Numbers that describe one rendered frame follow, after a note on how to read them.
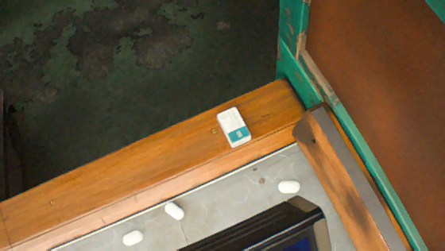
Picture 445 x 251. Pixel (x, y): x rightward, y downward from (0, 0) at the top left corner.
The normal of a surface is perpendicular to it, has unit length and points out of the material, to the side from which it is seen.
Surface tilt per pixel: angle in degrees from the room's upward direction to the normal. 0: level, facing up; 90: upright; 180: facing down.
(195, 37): 0
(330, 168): 67
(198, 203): 0
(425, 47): 90
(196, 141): 0
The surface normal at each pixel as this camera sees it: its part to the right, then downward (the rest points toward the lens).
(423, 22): -0.90, 0.40
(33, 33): -0.06, -0.45
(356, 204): -0.86, 0.17
